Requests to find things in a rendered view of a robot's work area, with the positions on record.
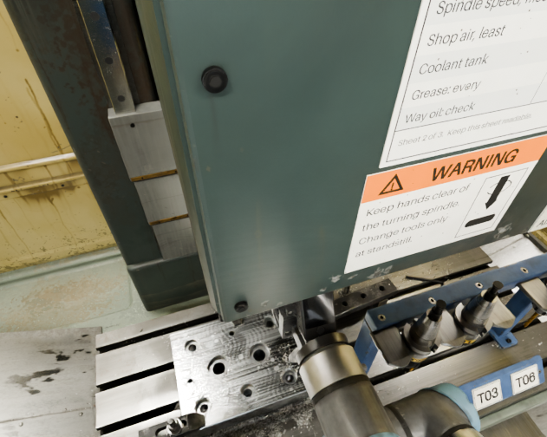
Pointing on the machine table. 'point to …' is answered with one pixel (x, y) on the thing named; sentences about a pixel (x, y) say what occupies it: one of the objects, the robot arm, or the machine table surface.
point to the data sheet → (478, 76)
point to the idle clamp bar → (346, 305)
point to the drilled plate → (246, 338)
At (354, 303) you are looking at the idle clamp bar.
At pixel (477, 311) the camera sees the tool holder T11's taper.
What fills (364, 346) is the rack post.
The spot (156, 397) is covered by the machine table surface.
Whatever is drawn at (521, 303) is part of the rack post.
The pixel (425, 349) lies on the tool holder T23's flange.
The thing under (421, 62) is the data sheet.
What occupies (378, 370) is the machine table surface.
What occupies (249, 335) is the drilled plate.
